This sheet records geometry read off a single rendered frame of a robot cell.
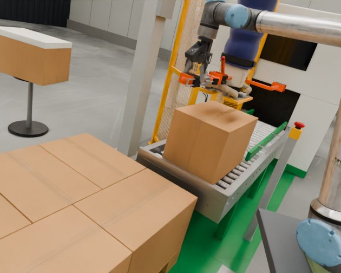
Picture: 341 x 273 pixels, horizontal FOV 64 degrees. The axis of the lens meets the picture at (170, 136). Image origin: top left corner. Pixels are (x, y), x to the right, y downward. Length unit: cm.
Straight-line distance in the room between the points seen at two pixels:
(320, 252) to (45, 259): 95
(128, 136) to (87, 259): 187
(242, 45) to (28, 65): 197
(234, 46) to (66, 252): 143
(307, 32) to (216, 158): 89
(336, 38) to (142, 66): 190
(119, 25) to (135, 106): 1037
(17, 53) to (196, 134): 193
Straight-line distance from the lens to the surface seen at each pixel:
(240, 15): 124
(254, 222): 236
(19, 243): 127
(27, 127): 338
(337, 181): 95
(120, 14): 1301
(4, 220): 137
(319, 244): 100
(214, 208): 175
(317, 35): 115
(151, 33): 263
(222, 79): 165
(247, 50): 181
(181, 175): 177
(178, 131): 179
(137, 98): 274
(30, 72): 293
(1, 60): 314
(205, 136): 170
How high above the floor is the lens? 145
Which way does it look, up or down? 22 degrees down
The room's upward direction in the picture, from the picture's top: 15 degrees clockwise
